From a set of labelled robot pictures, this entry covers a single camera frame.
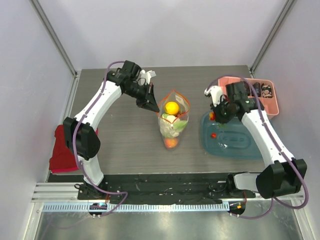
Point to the dark red folded cloth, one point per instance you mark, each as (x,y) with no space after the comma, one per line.
(62,157)

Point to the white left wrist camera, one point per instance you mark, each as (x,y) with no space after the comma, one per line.
(145,77)

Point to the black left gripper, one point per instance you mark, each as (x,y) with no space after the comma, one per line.
(147,101)

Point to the black jar in bin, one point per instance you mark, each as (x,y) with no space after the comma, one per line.
(257,88)

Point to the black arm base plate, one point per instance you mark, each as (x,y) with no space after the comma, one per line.
(164,189)

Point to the white cauliflower with leaves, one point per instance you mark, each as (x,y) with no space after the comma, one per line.
(171,126)

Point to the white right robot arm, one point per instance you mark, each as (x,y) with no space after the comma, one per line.
(283,173)

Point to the clear orange-zip plastic bag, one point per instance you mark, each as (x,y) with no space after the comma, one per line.
(182,102)

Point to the pink plastic bin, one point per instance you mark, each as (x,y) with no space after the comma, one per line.
(270,104)

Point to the patterned packet in bin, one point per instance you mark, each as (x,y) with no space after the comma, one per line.
(266,91)

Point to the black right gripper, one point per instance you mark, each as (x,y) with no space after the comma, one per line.
(220,115)

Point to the cherry tomato sprig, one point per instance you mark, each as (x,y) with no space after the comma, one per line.
(212,119)

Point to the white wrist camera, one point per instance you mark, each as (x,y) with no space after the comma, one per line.
(145,77)
(215,92)

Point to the blue translucent plastic tray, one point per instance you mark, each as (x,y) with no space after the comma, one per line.
(233,141)

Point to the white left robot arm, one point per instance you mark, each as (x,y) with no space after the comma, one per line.
(80,132)

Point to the orange peach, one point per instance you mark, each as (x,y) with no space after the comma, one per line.
(171,143)

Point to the yellow lemon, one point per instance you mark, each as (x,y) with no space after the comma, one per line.
(172,108)

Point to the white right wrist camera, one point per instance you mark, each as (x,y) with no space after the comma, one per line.
(215,92)

